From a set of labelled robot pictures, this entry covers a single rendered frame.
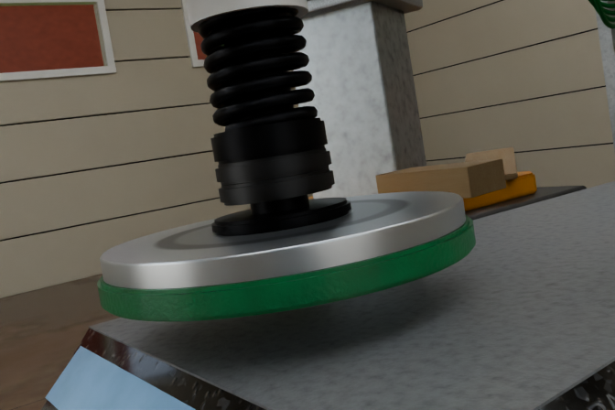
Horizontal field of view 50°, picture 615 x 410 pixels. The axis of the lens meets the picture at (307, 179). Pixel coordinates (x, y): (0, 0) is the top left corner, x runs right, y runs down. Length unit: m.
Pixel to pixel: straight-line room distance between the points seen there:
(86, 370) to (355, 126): 0.93
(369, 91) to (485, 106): 5.90
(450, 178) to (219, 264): 0.82
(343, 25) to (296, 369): 1.05
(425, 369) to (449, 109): 7.23
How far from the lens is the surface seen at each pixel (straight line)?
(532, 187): 1.36
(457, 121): 7.44
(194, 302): 0.31
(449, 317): 0.36
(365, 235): 0.30
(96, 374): 0.43
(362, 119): 1.29
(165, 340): 0.41
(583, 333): 0.32
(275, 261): 0.29
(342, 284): 0.30
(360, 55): 1.29
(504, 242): 0.55
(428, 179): 1.12
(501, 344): 0.31
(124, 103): 6.77
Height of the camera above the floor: 0.90
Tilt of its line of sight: 3 degrees down
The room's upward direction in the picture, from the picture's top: 9 degrees counter-clockwise
